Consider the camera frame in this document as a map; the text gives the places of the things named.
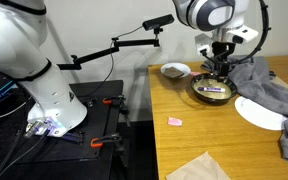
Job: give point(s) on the lower orange clamp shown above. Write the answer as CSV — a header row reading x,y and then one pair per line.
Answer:
x,y
99,142

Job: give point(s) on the black mounting base plate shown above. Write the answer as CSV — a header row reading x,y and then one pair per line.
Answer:
x,y
68,158

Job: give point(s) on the folded brown napkin on plate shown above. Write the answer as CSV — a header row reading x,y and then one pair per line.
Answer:
x,y
173,73

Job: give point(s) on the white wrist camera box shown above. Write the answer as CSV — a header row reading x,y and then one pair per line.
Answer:
x,y
242,35

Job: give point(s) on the orange clamp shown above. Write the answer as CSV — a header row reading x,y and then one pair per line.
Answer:
x,y
112,99
99,142

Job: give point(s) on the large brown paper napkin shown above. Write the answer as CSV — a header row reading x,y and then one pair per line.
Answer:
x,y
204,167

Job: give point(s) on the small pink paper slip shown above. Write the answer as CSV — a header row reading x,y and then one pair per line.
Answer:
x,y
195,73

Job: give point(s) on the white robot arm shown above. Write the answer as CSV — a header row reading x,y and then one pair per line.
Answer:
x,y
23,30

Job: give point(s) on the upper orange clamp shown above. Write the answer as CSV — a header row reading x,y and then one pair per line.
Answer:
x,y
112,99

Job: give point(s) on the grey cloth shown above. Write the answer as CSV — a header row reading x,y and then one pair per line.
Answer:
x,y
253,82

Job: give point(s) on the black camera on boom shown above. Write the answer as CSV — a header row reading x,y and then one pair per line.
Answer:
x,y
158,22

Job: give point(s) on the empty white plate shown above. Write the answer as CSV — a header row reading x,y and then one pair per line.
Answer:
x,y
259,115

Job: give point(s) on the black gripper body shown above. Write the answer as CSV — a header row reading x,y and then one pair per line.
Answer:
x,y
222,50

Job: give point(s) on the purple and white marker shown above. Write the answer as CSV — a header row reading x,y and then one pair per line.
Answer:
x,y
211,89

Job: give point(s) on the pink sticky note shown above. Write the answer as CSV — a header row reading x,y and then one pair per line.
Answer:
x,y
174,122

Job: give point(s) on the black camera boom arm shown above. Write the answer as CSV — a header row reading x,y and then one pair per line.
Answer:
x,y
117,44

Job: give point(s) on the black bowl beige inside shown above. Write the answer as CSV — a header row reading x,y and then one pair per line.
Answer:
x,y
212,80

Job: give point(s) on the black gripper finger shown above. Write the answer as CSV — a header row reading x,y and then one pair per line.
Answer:
x,y
217,68
225,70

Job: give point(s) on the white plate with napkin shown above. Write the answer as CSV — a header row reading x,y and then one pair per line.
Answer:
x,y
180,66

